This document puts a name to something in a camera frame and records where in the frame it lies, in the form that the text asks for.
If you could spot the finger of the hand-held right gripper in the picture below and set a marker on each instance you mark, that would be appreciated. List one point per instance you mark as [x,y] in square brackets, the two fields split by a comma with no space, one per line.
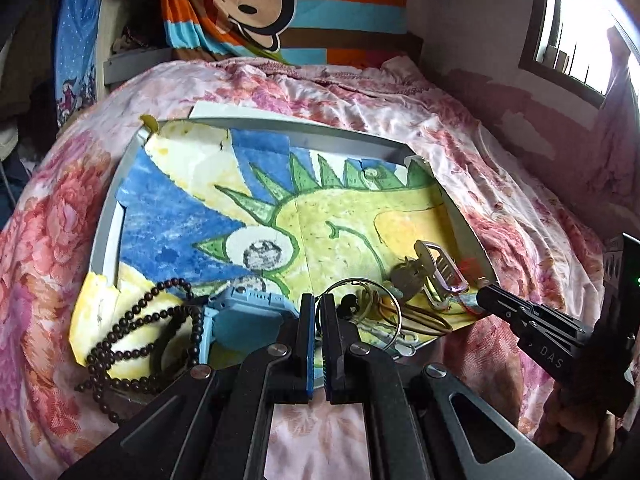
[520,310]

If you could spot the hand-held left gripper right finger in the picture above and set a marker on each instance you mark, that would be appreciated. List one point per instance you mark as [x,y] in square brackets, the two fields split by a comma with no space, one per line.
[327,340]

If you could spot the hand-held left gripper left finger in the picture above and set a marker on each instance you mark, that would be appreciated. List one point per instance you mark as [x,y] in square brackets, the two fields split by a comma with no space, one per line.
[309,340]

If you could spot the grey shallow tray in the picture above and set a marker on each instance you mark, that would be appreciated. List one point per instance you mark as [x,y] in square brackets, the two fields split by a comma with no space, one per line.
[107,240]

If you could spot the person's right hand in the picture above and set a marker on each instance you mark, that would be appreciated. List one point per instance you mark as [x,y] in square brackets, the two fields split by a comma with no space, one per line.
[585,430]

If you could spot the blue wrist watch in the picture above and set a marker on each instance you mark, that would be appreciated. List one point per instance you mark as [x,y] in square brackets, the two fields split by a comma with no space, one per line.
[245,317]

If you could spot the pink floral blanket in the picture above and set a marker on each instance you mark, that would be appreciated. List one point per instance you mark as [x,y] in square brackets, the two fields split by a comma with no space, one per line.
[500,200]

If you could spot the grey tray with dinosaur painting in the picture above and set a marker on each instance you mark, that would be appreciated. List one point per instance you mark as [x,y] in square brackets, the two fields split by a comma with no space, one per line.
[200,220]

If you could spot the barred window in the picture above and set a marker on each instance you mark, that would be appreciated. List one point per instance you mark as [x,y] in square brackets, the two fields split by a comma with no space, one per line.
[570,20]

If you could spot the grey bed headboard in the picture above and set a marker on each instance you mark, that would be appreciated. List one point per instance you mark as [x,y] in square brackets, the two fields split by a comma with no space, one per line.
[135,62]

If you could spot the striped monkey cartoon blanket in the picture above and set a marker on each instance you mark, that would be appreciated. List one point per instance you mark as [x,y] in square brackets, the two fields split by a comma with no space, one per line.
[350,5]

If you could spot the blue dotted curtain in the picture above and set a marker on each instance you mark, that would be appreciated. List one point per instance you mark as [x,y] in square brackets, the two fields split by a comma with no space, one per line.
[75,35]

